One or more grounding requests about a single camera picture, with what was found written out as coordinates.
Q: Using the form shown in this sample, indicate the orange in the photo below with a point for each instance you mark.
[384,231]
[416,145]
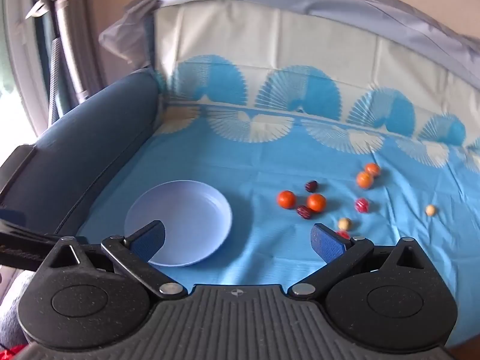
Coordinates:
[373,168]
[317,203]
[287,199]
[364,179]

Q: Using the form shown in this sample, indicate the blue fan-print cloth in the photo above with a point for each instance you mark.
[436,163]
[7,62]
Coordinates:
[262,150]

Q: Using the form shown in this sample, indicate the grey textured pole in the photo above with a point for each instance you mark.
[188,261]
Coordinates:
[55,75]

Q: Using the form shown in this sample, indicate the grey cloth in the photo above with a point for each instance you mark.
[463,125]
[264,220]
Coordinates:
[15,307]

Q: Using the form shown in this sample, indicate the dark red date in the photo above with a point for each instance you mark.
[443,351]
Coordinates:
[311,186]
[304,211]

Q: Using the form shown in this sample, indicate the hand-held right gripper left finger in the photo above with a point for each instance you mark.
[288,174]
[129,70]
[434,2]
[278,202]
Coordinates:
[150,242]

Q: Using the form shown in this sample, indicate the small beige longan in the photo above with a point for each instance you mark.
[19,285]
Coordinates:
[431,210]
[344,224]

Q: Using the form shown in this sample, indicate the red striped ball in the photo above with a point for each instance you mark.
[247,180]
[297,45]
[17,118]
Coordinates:
[362,205]

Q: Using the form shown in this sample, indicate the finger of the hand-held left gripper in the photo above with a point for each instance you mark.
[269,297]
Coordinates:
[15,172]

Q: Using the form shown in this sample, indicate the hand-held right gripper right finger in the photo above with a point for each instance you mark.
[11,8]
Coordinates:
[330,245]

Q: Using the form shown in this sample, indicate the red cloth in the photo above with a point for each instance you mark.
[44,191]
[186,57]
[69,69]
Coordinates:
[9,354]

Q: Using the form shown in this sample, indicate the small red fruit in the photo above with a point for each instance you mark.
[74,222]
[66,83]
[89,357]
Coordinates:
[343,234]

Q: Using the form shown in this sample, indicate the dark blue sofa armrest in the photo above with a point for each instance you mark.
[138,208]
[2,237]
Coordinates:
[93,138]

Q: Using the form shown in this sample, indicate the light purple plate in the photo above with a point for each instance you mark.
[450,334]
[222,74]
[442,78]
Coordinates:
[187,213]

